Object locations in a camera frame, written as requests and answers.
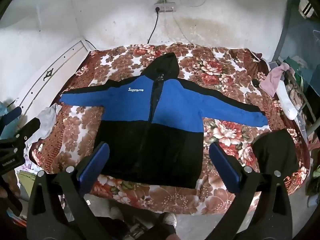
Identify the white shoe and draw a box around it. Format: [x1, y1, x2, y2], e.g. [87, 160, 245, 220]
[162, 212, 177, 228]

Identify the black cloth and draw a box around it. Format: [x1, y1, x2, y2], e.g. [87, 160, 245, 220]
[251, 129, 300, 178]

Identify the green cloth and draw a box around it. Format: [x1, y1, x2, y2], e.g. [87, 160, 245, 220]
[305, 165, 320, 196]

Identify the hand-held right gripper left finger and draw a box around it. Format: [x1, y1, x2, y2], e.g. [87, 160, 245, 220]
[27, 142, 116, 240]

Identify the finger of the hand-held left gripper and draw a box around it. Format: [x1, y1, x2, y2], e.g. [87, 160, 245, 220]
[14, 118, 41, 143]
[0, 107, 22, 124]

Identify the white sock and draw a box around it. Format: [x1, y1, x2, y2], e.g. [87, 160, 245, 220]
[275, 80, 299, 120]

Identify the floral blanket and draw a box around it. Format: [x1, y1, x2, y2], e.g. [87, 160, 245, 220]
[15, 44, 312, 215]

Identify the white power strip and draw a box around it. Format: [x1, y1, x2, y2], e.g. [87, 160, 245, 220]
[154, 2, 177, 13]

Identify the white cloth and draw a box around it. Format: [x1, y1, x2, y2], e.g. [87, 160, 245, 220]
[25, 104, 63, 146]

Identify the blue and black hooded jacket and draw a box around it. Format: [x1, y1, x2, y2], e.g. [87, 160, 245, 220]
[59, 52, 269, 189]

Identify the white wooden board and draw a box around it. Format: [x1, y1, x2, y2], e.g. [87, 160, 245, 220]
[17, 40, 93, 114]

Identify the pink cloth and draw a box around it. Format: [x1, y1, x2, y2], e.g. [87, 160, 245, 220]
[259, 64, 290, 97]

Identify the white black-striped garment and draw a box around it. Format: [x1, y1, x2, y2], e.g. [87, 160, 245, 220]
[298, 0, 316, 18]

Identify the metal bunk bed frame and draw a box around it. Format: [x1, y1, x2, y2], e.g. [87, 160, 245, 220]
[271, 0, 320, 137]

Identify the black power cable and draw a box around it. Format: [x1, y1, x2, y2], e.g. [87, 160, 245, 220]
[147, 12, 160, 43]

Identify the person's leg in dark pants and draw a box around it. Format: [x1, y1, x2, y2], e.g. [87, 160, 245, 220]
[149, 212, 177, 240]

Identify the white cable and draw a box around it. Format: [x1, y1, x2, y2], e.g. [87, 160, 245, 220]
[171, 12, 194, 44]

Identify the blue mosquito net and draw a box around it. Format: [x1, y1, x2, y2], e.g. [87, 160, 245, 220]
[282, 0, 320, 64]

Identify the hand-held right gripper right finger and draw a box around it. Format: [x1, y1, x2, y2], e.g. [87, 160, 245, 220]
[207, 143, 298, 240]

